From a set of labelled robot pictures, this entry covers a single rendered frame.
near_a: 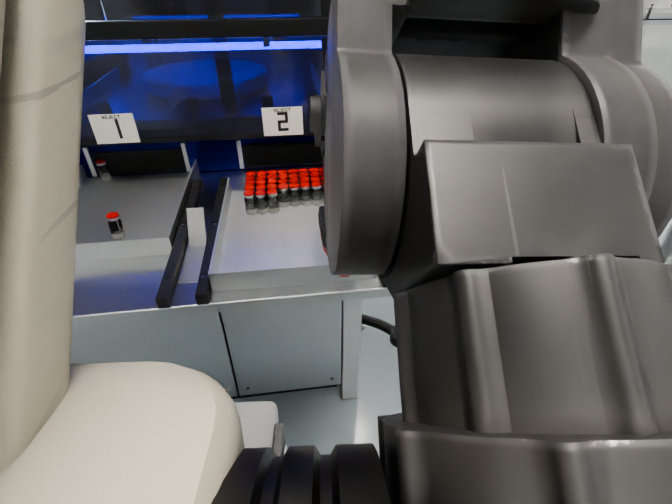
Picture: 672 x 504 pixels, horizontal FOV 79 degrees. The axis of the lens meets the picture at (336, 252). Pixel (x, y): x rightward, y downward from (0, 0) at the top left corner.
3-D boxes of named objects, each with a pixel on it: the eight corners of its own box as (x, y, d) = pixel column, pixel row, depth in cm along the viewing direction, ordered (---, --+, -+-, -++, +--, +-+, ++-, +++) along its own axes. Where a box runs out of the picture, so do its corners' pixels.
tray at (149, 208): (86, 178, 95) (80, 164, 93) (199, 172, 98) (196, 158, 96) (13, 266, 68) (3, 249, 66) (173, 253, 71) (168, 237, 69)
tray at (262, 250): (230, 191, 90) (228, 176, 88) (345, 184, 93) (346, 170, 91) (212, 291, 63) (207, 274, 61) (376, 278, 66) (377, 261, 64)
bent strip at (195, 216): (193, 235, 76) (186, 207, 72) (209, 234, 76) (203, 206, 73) (179, 283, 65) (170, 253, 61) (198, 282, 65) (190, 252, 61)
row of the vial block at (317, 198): (246, 204, 85) (244, 185, 82) (332, 199, 87) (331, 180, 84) (246, 210, 83) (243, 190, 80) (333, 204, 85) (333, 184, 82)
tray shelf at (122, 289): (66, 187, 96) (63, 180, 95) (357, 170, 104) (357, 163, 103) (-68, 339, 57) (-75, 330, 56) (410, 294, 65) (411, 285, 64)
